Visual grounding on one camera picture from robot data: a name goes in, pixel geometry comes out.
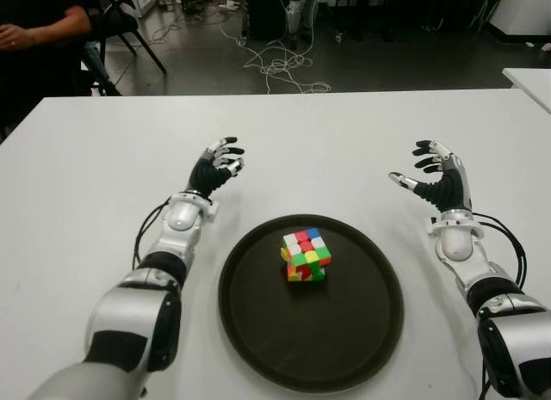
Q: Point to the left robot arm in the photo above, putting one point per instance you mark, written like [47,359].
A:
[129,314]

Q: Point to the black chair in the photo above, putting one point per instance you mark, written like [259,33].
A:
[122,23]

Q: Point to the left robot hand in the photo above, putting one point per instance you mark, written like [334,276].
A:
[208,172]

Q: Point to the white display cabinet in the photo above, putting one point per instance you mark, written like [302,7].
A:
[142,0]

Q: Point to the seated person in black shirt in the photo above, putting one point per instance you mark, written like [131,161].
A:
[34,13]

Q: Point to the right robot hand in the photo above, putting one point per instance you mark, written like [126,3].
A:
[447,185]

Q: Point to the black wheeled frame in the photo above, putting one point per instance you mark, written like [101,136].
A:
[357,13]

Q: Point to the white side table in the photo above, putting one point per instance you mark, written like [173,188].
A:
[534,84]

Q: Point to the multicoloured Rubik's cube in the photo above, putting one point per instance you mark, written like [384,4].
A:
[305,256]

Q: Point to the dark round plate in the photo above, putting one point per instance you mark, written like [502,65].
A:
[311,303]

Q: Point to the black cabinet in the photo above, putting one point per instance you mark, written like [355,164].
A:
[264,13]

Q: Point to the white scrap of paper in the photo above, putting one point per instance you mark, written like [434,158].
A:
[529,45]

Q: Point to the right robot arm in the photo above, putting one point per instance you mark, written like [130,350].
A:
[495,301]

